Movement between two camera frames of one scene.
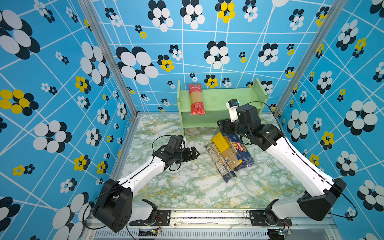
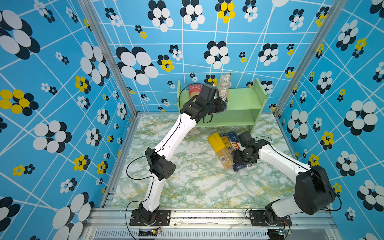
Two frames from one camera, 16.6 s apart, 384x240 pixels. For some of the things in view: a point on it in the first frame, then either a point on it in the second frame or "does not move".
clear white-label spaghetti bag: (220, 162) to (224, 86)
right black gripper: (225, 126) to (236, 157)
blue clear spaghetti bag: (246, 160) to (228, 138)
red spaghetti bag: (197, 106) does not move
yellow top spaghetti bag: (228, 149) does not move
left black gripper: (188, 156) to (219, 105)
